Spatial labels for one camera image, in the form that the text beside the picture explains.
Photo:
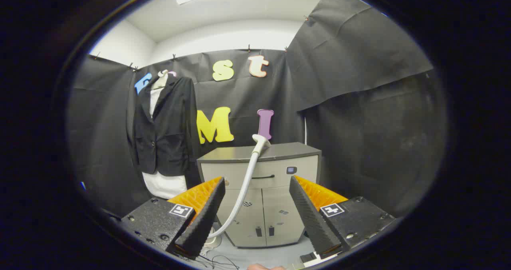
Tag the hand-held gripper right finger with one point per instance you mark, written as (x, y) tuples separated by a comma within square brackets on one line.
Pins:
[(311, 218)]

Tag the black blazer jacket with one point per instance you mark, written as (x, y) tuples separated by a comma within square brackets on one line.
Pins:
[(171, 134)]

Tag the white clothes hanger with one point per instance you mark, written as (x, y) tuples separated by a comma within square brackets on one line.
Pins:
[(161, 80)]

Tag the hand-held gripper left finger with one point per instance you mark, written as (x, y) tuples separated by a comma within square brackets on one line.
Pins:
[(203, 218)]

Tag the white garment steamer head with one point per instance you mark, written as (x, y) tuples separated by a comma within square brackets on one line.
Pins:
[(261, 141)]

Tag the grey cabinet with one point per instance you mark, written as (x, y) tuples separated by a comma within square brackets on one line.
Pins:
[(275, 206)]

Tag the white steamer stand base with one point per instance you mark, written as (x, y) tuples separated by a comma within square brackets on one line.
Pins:
[(213, 243)]

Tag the black backdrop cloth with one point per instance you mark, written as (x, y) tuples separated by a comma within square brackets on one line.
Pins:
[(359, 102)]

